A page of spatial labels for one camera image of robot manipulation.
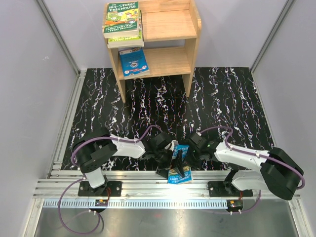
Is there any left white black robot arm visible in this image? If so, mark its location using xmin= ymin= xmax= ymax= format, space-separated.
xmin=71 ymin=130 xmax=185 ymax=197

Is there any black marble pattern mat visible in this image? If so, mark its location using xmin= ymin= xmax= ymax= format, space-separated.
xmin=61 ymin=67 xmax=274 ymax=170

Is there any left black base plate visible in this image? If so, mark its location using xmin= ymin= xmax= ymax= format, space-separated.
xmin=78 ymin=181 xmax=122 ymax=197

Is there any blue back-cover book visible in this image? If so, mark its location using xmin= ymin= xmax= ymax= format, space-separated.
xmin=119 ymin=47 xmax=150 ymax=79

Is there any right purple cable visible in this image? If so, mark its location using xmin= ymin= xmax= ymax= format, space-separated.
xmin=197 ymin=126 xmax=306 ymax=214

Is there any white slotted cable duct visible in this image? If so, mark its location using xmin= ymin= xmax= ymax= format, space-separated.
xmin=43 ymin=198 xmax=228 ymax=209

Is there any aluminium mounting rail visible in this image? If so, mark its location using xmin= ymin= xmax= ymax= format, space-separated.
xmin=33 ymin=170 xmax=301 ymax=199

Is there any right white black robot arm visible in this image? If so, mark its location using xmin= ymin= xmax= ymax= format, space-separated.
xmin=186 ymin=133 xmax=305 ymax=200

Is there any purple cable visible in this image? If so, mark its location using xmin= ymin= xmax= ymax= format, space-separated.
xmin=197 ymin=126 xmax=306 ymax=214
xmin=58 ymin=124 xmax=163 ymax=234

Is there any dark green 104-Storey Treehouse book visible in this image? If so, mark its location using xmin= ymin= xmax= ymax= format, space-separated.
xmin=102 ymin=1 xmax=140 ymax=39

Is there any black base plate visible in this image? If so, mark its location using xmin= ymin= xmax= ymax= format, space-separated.
xmin=78 ymin=181 xmax=122 ymax=197
xmin=207 ymin=181 xmax=253 ymax=198

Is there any blue 26-Storey Treehouse book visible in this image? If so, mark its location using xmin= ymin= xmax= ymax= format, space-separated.
xmin=167 ymin=145 xmax=193 ymax=185

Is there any wooden two-tier shelf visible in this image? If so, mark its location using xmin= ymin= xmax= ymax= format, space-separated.
xmin=103 ymin=0 xmax=202 ymax=103

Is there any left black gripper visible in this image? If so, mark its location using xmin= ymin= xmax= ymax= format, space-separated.
xmin=154 ymin=149 xmax=185 ymax=180

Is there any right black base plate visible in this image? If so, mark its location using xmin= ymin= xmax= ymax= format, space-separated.
xmin=207 ymin=181 xmax=253 ymax=198

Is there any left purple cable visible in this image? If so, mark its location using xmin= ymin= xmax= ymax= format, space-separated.
xmin=58 ymin=124 xmax=163 ymax=234

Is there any lime green 65-Storey Treehouse book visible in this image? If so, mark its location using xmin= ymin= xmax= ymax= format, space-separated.
xmin=107 ymin=11 xmax=144 ymax=48

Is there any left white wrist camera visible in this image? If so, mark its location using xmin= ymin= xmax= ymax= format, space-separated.
xmin=164 ymin=140 xmax=179 ymax=151

